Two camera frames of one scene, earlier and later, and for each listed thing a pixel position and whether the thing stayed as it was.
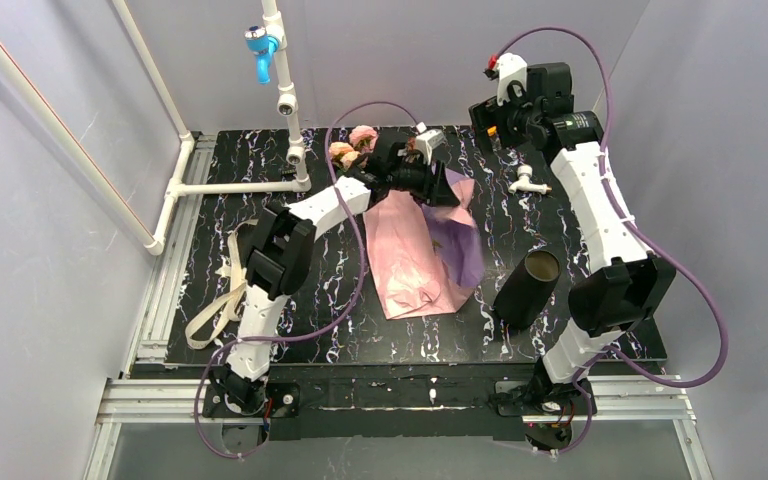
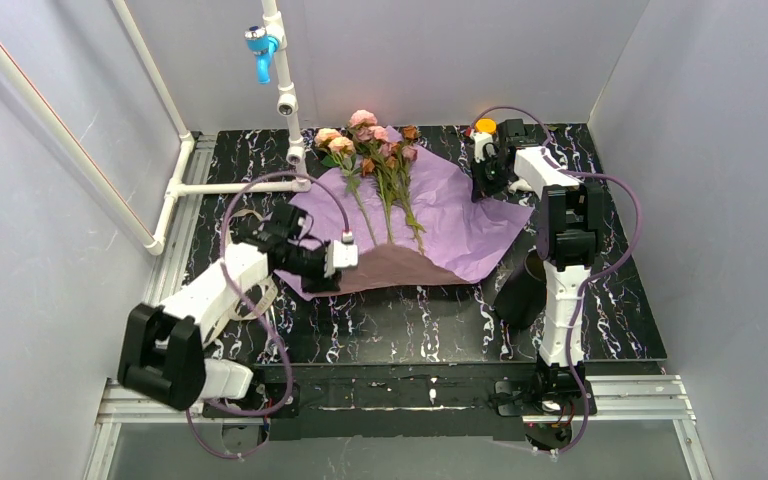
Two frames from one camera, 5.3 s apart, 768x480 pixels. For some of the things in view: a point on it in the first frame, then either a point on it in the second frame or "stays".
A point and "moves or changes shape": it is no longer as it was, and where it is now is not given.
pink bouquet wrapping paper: (427, 256) moves or changes shape
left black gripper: (440, 182) → (321, 266)
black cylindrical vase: (526, 290) stays
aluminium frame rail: (640, 400) stays
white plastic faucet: (524, 182) stays
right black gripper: (486, 117) → (487, 176)
